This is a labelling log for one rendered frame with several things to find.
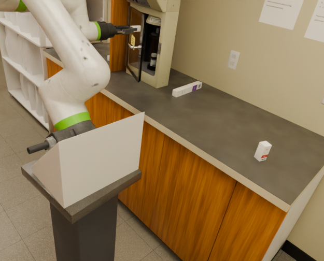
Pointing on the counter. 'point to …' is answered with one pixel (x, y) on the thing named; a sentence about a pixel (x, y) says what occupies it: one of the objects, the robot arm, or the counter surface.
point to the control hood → (160, 5)
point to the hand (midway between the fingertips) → (135, 28)
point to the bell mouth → (153, 20)
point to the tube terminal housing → (169, 17)
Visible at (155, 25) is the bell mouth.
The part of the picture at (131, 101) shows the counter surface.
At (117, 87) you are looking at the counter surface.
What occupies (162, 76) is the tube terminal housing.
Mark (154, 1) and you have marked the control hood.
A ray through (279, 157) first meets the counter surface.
